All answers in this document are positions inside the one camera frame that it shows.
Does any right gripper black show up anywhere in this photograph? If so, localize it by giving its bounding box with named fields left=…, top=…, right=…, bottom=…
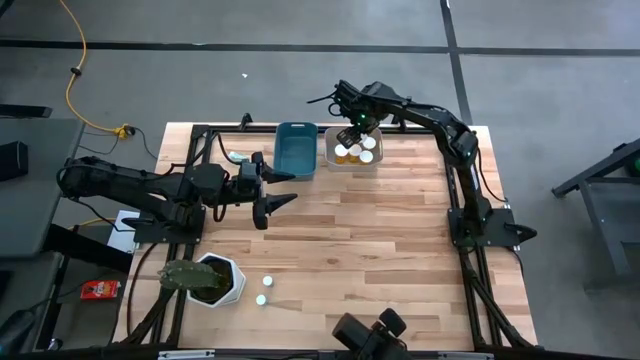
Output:
left=333, top=79, right=389, bottom=148

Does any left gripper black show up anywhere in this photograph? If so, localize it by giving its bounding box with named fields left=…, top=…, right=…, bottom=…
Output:
left=229, top=150, right=299, bottom=231

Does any white plastic bin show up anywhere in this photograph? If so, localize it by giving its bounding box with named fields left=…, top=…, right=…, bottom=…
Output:
left=323, top=126, right=384, bottom=174

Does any teal plastic bin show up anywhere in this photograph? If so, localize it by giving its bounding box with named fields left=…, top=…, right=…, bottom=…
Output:
left=272, top=121, right=319, bottom=182

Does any white hexagonal plant pot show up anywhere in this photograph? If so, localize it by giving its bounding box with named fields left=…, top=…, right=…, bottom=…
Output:
left=185, top=251, right=247, bottom=308

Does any black boxy device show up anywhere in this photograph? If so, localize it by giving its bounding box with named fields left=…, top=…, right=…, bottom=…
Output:
left=331, top=307, right=409, bottom=360

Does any black floor beam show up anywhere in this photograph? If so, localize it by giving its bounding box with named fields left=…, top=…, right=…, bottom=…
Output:
left=42, top=223, right=136, bottom=275

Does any red packet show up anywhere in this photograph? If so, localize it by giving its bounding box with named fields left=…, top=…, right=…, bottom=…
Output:
left=79, top=279, right=123, bottom=301

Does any grey side table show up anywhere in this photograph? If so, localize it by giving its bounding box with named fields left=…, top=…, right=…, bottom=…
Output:
left=0, top=117, right=85, bottom=259

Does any black flat bar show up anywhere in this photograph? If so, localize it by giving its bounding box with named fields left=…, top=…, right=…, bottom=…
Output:
left=0, top=103, right=54, bottom=120

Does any black box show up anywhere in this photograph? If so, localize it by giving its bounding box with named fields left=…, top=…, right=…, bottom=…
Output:
left=0, top=140, right=30, bottom=183

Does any dark grey bag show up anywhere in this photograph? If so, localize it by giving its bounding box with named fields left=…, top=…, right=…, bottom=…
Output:
left=0, top=308, right=37, bottom=354

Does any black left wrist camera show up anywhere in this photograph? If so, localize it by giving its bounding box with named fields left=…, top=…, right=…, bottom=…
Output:
left=238, top=160, right=258, bottom=188

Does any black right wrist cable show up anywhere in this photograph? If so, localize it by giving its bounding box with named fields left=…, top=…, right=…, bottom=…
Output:
left=306, top=89, right=346, bottom=119

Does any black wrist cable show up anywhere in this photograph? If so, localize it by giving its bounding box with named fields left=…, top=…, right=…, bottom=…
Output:
left=306, top=89, right=346, bottom=119
left=216, top=133, right=237, bottom=165

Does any black aluminium table frame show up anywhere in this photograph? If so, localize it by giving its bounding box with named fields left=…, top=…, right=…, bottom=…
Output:
left=112, top=123, right=539, bottom=351

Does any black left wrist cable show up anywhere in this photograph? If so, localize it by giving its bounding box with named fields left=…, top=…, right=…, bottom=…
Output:
left=216, top=133, right=237, bottom=165

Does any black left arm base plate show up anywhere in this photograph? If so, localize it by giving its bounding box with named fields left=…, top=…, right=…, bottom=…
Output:
left=133, top=205, right=207, bottom=245

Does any thin black floor cable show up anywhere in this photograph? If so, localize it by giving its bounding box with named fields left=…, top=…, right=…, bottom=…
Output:
left=130, top=125, right=160, bottom=162

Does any yellow extension cable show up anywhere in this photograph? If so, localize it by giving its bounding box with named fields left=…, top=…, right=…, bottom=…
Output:
left=56, top=0, right=132, bottom=139
left=67, top=216, right=119, bottom=232

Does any black curved cable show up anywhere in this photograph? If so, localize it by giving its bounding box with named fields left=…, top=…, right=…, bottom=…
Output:
left=125, top=242, right=161, bottom=346

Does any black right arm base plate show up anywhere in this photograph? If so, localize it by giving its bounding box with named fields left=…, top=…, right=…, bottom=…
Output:
left=447, top=207, right=539, bottom=249

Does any silver metal bracket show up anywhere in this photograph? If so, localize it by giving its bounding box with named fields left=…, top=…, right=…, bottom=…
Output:
left=437, top=351, right=496, bottom=360
left=157, top=349, right=216, bottom=360

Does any dark grey metal table frame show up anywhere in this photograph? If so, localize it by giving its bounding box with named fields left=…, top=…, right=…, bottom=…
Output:
left=551, top=137, right=640, bottom=294

